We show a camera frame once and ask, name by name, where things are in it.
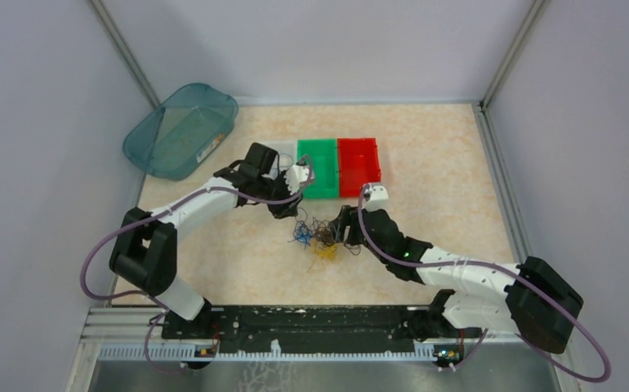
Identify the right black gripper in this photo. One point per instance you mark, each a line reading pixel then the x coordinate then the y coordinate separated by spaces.
pixel 350 212

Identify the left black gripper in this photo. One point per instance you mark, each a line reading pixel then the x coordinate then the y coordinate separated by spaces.
pixel 284 210

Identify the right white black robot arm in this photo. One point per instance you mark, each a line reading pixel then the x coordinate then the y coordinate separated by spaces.
pixel 529 298

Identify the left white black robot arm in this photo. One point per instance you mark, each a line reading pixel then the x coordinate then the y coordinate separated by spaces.
pixel 145 252

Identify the white plastic bin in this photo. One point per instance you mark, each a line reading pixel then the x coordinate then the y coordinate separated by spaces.
pixel 286 155

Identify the green plastic bin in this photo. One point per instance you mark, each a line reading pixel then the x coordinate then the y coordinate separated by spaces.
pixel 324 156

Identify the red plastic bin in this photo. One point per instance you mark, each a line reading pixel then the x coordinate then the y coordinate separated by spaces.
pixel 358 163

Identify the teal translucent plastic tub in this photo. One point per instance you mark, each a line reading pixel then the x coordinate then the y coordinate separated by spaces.
pixel 172 141

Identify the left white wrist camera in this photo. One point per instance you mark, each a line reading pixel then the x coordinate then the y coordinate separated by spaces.
pixel 300 175

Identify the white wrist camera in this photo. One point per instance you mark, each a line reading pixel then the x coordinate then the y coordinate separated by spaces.
pixel 300 175
pixel 375 196

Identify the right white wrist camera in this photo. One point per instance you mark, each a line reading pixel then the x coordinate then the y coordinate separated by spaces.
pixel 375 196

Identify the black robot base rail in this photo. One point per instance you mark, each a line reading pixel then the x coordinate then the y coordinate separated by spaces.
pixel 338 329

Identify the white slotted cable duct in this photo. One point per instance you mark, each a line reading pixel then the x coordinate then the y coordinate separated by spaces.
pixel 191 353

